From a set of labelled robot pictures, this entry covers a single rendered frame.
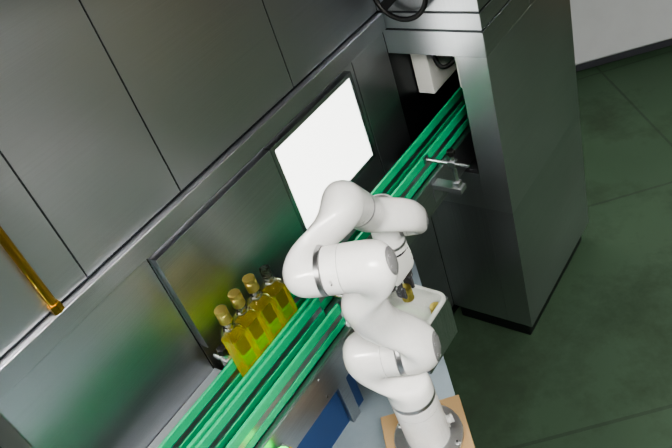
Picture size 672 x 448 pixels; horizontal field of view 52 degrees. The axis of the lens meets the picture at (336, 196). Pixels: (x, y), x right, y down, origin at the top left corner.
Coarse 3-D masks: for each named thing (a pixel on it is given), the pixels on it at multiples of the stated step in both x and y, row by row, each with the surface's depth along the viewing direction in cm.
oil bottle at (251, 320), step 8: (248, 312) 181; (256, 312) 182; (240, 320) 181; (248, 320) 180; (256, 320) 183; (248, 328) 181; (256, 328) 183; (264, 328) 186; (256, 336) 184; (264, 336) 186; (256, 344) 185; (264, 344) 187
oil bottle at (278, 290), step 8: (280, 280) 188; (264, 288) 188; (272, 288) 186; (280, 288) 188; (272, 296) 187; (280, 296) 188; (288, 296) 191; (280, 304) 189; (288, 304) 192; (280, 312) 191; (288, 312) 192; (288, 320) 193
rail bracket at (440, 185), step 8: (448, 152) 226; (424, 160) 235; (432, 160) 233; (440, 160) 232; (456, 160) 228; (456, 168) 230; (456, 176) 232; (440, 184) 238; (448, 184) 237; (456, 184) 233; (464, 184) 234; (440, 192) 244; (456, 192) 235
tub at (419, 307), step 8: (416, 288) 206; (424, 288) 205; (392, 296) 215; (416, 296) 208; (424, 296) 206; (432, 296) 204; (440, 296) 201; (392, 304) 213; (400, 304) 212; (408, 304) 211; (416, 304) 210; (424, 304) 208; (440, 304) 198; (408, 312) 209; (416, 312) 208; (424, 312) 207; (424, 320) 205; (432, 320) 195
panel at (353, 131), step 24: (336, 96) 218; (312, 120) 211; (336, 120) 220; (360, 120) 231; (288, 144) 204; (312, 144) 213; (336, 144) 222; (360, 144) 233; (288, 168) 206; (312, 168) 215; (336, 168) 224; (312, 192) 217; (312, 216) 219
